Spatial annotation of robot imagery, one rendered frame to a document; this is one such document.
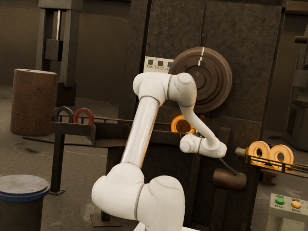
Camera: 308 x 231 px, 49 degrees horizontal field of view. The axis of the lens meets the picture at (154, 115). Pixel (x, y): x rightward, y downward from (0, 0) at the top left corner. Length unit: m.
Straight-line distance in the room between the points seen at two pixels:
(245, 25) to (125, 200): 1.66
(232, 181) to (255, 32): 1.07
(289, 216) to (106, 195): 0.90
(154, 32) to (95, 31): 6.97
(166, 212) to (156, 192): 0.08
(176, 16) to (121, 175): 1.57
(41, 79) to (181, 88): 3.37
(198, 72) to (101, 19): 7.38
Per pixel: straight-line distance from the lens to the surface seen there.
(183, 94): 1.69
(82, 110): 2.82
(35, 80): 4.84
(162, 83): 1.70
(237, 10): 2.63
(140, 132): 1.56
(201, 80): 2.37
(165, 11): 2.72
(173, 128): 2.55
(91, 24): 9.72
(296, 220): 1.83
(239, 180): 2.37
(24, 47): 10.82
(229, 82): 2.44
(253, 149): 2.35
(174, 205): 1.37
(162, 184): 1.37
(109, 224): 2.60
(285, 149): 2.22
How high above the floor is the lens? 1.19
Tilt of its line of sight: 9 degrees down
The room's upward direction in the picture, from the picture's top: 7 degrees clockwise
